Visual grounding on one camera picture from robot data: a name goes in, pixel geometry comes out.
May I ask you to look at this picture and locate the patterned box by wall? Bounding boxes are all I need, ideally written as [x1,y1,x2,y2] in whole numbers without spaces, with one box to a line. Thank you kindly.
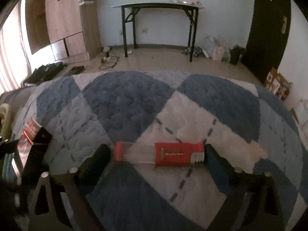
[264,68,293,101]

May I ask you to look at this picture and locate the cream plastic basin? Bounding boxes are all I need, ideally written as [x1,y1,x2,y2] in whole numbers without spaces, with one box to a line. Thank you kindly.
[1,103,12,140]

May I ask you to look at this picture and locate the blue white checkered rug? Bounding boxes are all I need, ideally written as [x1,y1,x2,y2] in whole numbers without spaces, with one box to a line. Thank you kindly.
[13,71,307,230]

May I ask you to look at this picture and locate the dark door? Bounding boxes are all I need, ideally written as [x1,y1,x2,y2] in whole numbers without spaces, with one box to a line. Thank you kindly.
[241,0,291,83]

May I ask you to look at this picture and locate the black cable on floor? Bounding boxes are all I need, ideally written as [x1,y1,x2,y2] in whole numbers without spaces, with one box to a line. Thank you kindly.
[98,50,121,71]

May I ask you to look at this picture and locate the open black suitcase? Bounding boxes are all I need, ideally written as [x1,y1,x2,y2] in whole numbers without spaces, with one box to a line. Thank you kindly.
[21,62,67,87]

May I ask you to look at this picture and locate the red clear tube box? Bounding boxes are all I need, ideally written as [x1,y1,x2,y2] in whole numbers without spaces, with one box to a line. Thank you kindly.
[114,142,205,167]

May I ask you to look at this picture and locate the pink curtain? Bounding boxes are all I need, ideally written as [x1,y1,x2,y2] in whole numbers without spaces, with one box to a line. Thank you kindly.
[0,2,31,93]

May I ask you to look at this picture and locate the black folding table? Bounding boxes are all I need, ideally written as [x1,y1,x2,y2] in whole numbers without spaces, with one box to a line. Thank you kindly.
[112,1,204,62]

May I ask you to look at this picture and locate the black foam tray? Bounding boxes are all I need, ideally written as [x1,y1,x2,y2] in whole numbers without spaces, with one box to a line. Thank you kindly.
[64,66,85,77]

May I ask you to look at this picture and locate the red cardboard box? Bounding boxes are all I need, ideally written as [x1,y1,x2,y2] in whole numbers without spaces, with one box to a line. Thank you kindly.
[12,117,42,177]

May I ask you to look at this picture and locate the bags pile by door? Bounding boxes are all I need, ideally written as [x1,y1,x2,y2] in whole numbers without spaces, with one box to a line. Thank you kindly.
[182,36,246,65]

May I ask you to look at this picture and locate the wooden wardrobe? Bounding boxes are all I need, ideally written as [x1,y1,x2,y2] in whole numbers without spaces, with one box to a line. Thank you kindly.
[24,0,102,64]

